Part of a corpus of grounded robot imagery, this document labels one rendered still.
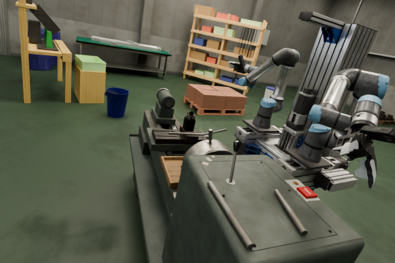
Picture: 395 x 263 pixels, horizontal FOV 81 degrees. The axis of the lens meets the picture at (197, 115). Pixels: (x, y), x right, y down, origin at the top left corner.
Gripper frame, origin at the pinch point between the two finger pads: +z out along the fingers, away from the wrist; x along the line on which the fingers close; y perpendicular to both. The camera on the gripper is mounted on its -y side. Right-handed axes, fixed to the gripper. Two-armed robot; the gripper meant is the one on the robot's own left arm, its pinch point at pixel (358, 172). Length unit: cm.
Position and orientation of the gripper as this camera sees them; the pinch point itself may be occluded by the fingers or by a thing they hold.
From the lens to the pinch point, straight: 85.0
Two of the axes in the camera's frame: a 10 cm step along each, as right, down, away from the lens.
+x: -6.9, -7.0, -1.5
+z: -5.5, 6.6, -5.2
